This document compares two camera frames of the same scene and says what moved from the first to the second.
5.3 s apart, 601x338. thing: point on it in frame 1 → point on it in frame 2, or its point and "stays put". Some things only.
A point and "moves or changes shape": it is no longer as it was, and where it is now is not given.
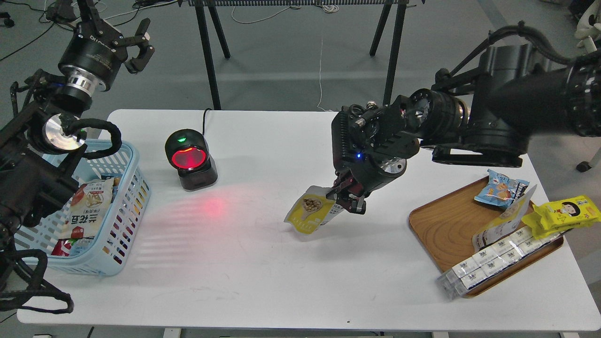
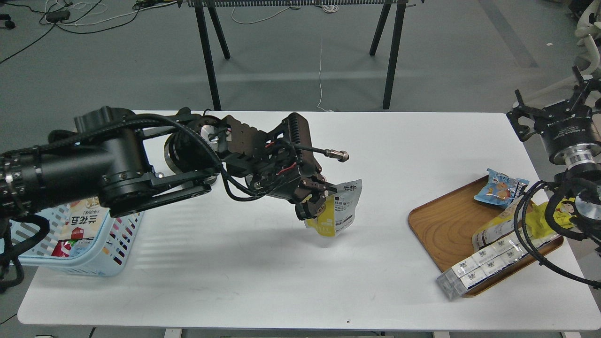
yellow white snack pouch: [312, 210] moves or changes shape
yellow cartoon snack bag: [569, 213] stays put
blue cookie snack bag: [501, 189] stays put
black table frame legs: [396, 38] stays put
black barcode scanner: [188, 149] stays put
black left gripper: [91, 56] → [278, 162]
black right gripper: [371, 143] → [562, 125]
